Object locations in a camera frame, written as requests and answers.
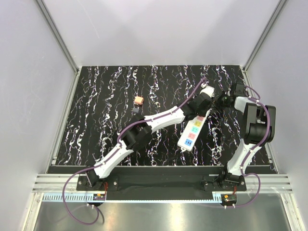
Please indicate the orange connector board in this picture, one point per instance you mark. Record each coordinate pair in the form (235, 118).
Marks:
(99, 196)
(230, 197)

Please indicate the silver aluminium rail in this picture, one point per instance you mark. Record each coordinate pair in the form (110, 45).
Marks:
(267, 183)

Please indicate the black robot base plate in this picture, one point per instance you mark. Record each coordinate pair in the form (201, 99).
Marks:
(169, 194)

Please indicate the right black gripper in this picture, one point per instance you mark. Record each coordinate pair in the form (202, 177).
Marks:
(221, 95)

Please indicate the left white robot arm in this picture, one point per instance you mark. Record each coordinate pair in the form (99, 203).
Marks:
(138, 133)

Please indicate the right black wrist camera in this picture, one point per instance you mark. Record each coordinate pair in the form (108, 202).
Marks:
(238, 90)

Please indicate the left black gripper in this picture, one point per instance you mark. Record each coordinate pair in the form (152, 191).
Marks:
(203, 113)

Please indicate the left orange connector board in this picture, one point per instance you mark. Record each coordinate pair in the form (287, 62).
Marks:
(99, 196)

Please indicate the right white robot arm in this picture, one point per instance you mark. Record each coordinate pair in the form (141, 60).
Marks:
(258, 128)

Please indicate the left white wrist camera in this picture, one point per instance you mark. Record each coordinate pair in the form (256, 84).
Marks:
(207, 90)

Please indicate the white power strip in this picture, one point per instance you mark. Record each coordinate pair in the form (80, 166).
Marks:
(191, 132)

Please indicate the right orange connector board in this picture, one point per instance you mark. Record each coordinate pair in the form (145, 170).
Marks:
(230, 197)

